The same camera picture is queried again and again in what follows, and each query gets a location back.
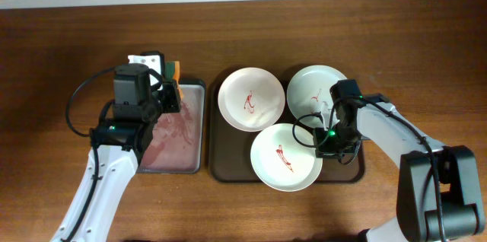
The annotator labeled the green orange scrub sponge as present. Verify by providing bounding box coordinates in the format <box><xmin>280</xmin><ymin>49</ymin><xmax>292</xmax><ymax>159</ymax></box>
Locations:
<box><xmin>164</xmin><ymin>61</ymin><xmax>180</xmax><ymax>82</ymax></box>

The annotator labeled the white plate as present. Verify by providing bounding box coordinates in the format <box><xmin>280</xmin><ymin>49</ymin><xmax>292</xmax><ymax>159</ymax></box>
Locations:
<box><xmin>217</xmin><ymin>67</ymin><xmax>285</xmax><ymax>132</ymax></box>
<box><xmin>250</xmin><ymin>123</ymin><xmax>323</xmax><ymax>192</ymax></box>
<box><xmin>286</xmin><ymin>65</ymin><xmax>346</xmax><ymax>128</ymax></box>

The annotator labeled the white plate front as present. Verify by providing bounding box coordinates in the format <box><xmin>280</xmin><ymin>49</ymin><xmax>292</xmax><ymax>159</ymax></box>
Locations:
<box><xmin>250</xmin><ymin>123</ymin><xmax>323</xmax><ymax>192</ymax></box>

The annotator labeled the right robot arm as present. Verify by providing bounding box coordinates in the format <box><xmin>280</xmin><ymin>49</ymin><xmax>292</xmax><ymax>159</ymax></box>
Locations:
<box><xmin>313</xmin><ymin>79</ymin><xmax>486</xmax><ymax>241</ymax></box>

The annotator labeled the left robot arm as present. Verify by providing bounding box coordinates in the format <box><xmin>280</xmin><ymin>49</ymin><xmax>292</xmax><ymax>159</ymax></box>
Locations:
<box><xmin>52</xmin><ymin>51</ymin><xmax>181</xmax><ymax>241</ymax></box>

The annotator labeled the black soapy water tray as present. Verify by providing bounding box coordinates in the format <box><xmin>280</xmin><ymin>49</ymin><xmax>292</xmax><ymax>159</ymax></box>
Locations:
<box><xmin>137</xmin><ymin>78</ymin><xmax>206</xmax><ymax>174</ymax></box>

